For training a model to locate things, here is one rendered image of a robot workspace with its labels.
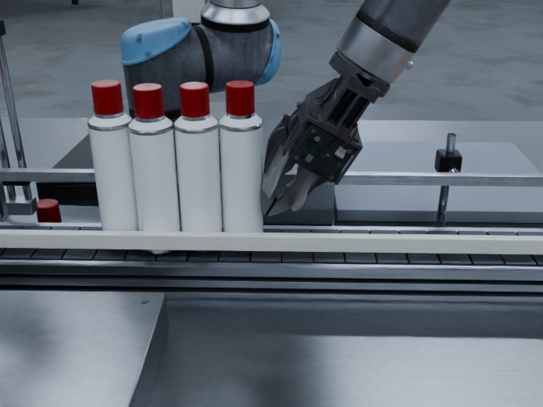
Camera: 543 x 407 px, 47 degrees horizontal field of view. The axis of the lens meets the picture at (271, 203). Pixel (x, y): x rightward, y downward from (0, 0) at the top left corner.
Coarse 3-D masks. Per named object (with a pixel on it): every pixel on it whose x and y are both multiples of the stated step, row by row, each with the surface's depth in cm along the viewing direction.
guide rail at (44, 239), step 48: (0, 240) 75; (48, 240) 75; (96, 240) 75; (144, 240) 75; (192, 240) 75; (240, 240) 75; (288, 240) 74; (336, 240) 74; (384, 240) 74; (432, 240) 74; (480, 240) 74; (528, 240) 74
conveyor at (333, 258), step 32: (0, 256) 77; (32, 256) 77; (64, 256) 77; (96, 256) 77; (128, 256) 77; (160, 256) 77; (192, 256) 77; (224, 256) 77; (256, 256) 77; (288, 256) 77; (320, 256) 77; (352, 256) 77; (384, 256) 77; (416, 256) 77; (448, 256) 77; (480, 256) 77; (512, 256) 77
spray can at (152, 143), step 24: (144, 96) 69; (144, 120) 71; (168, 120) 72; (144, 144) 71; (168, 144) 72; (144, 168) 72; (168, 168) 73; (144, 192) 74; (168, 192) 74; (144, 216) 75; (168, 216) 75
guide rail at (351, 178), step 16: (0, 176) 80; (16, 176) 80; (32, 176) 80; (48, 176) 80; (64, 176) 80; (80, 176) 80; (288, 176) 79; (352, 176) 79; (368, 176) 79; (384, 176) 79; (400, 176) 79; (416, 176) 79; (432, 176) 79; (448, 176) 79; (464, 176) 79; (480, 176) 79; (496, 176) 79; (512, 176) 79; (528, 176) 79
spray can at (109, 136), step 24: (96, 96) 71; (120, 96) 72; (96, 120) 72; (120, 120) 72; (96, 144) 73; (120, 144) 73; (96, 168) 74; (120, 168) 74; (120, 192) 75; (120, 216) 77
